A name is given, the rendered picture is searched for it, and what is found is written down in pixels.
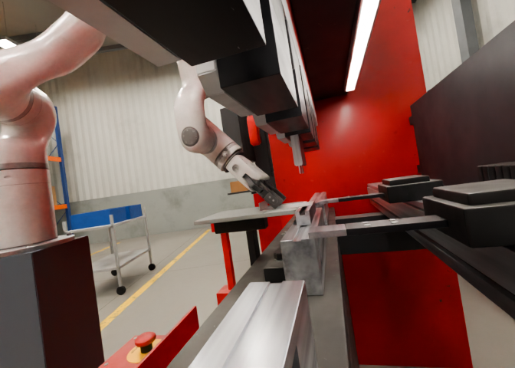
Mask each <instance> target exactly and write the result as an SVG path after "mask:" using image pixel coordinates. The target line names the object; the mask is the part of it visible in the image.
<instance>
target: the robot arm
mask: <svg viewBox="0 0 515 368"><path fill-rule="evenodd" d="M105 38H106V35H105V34H103V33H101V32H100V31H98V30H97V29H95V28H93V27H91V26H90V25H88V24H87V23H85V22H83V21H81V20H80V19H79V18H76V17H75V16H73V15H72V14H70V13H68V12H67V11H66V12H65V13H63V15H62V16H61V17H59V19H58V20H56V22H54V23H53V24H52V25H51V26H50V27H49V28H48V29H46V30H45V31H44V32H43V33H41V34H40V35H39V36H37V37H36V38H34V39H32V40H30V41H27V42H25V43H23V44H19V45H15V46H13V47H10V48H5V49H2V50H0V124H1V125H2V131H1V134H0V258H1V257H6V256H10V255H17V254H21V253H25V252H29V251H36V250H39V249H42V248H48V247H51V246H55V245H60V244H63V243H65V242H70V241H72V240H74V239H75V235H72V232H70V233H67V234H66V235H59V236H57V224H56V218H55V212H54V200H53V195H52V188H51V177H50V171H49V164H48V144H49V142H50V140H51V137H52V135H53V133H54V130H55V127H56V124H57V114H56V110H55V108H54V105H53V103H52V101H51V99H50V98H49V97H48V96H47V95H46V94H45V93H44V92H43V91H41V90H39V89H38V88H36V87H37V86H38V85H40V84H43V83H44V82H46V81H49V80H51V79H54V78H56V77H62V76H64V75H67V74H69V73H71V72H73V71H75V70H76V69H78V68H79V67H80V66H82V65H83V64H84V63H85V62H87V61H88V60H89V59H90V58H91V57H92V56H93V55H94V54H95V53H96V52H97V51H98V50H99V49H100V48H101V46H102V45H103V43H104V40H105ZM177 65H178V68H179V74H180V77H181V82H182V89H181V90H180V91H179V93H178V95H177V96H176V98H175V103H174V115H175V124H176V128H177V131H178V135H179V139H180V142H181V144H182V145H183V147H184V148H185V149H186V150H188V151H189V152H191V153H201V154H202V155H204V156H205V157H206V158H208V159H209V160H210V161H211V162H212V163H213V164H214V165H216V166H217V168H218V169H220V170H221V171H222V172H224V171H225V172H226V173H229V172H230V173H231V174H232V175H233V176H234V177H235V178H236V179H237V180H238V181H239V182H240V183H241V184H243V185H244V186H245V187H246V188H247V189H249V190H250V191H252V192H256V193H257V194H258V195H259V196H260V197H261V198H263V199H264V200H265V201H266V202H267V203H268V204H269V205H270V206H271V207H273V208H274V209H276V208H277V207H278V206H280V205H281V204H282V203H283V201H284V200H285V199H286V196H285V195H283V194H282V193H281V192H280V191H279V190H278V189H276V188H274V187H273V186H272V185H271V184H270V183H269V182H267V181H266V180H269V179H270V176H269V175H267V174H266V173H265V172H263V171H262V170H261V169H259V168H258V167H257V166H256V165H254V164H253V163H252V162H251V161H250V160H249V159H247V158H245V157H244V152H243V151H242V148H241V147H240V146H239V145H238V144H237V143H236V142H235V141H233V140H232V139H231V138H230V137H229V136H227V135H226V134H225V133H224V132H223V131H221V130H220V129H219V128H218V127H217V126H216V125H214V124H213V122H211V121H210V120H209V119H208V118H207V117H206V116H205V108H204V102H205V100H206V99H208V98H209V97H207V95H206V93H205V91H204V89H203V87H202V84H201V82H200V80H199V78H198V76H197V72H196V66H193V67H192V66H190V65H189V64H187V63H186V62H185V61H183V59H182V60H180V61H177Z"/></svg>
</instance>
